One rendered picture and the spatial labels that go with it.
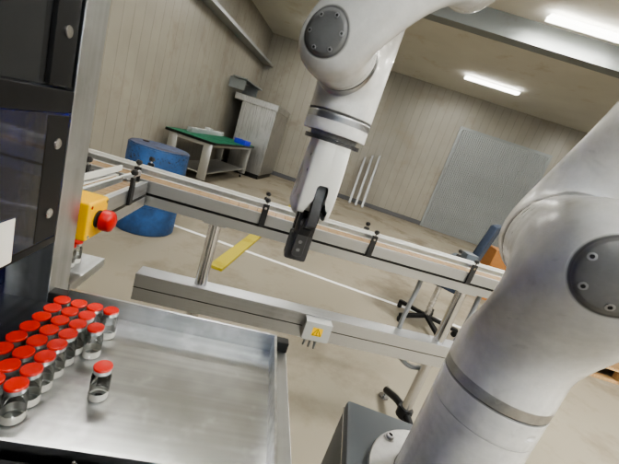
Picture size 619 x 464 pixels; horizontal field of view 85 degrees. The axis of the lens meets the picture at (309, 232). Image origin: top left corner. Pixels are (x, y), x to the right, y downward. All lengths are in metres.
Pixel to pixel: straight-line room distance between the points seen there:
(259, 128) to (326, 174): 8.01
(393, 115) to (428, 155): 1.47
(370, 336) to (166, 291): 0.91
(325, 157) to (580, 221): 0.25
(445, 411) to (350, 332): 1.16
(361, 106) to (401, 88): 9.81
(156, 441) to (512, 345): 0.40
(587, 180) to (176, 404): 0.56
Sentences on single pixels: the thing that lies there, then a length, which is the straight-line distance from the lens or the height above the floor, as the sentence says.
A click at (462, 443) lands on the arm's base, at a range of 0.47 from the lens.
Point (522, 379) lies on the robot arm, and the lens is 0.43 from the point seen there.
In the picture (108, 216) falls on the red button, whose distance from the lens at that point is 0.71.
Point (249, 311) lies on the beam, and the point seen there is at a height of 0.50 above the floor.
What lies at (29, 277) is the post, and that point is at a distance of 0.69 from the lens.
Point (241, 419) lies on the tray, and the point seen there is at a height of 0.88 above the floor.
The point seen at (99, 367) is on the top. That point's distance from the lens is 0.49.
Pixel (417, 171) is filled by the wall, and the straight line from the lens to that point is 10.17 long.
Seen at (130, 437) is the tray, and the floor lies 0.88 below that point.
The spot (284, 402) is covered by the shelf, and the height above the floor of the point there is 0.88.
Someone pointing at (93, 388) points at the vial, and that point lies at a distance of 0.50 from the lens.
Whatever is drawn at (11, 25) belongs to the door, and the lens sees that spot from 0.50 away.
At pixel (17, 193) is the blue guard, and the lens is 0.54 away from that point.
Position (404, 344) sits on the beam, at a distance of 1.72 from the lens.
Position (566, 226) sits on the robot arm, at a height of 1.25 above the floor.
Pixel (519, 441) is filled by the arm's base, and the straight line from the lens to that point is 0.47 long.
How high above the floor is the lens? 1.25
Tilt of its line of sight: 14 degrees down
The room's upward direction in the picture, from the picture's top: 19 degrees clockwise
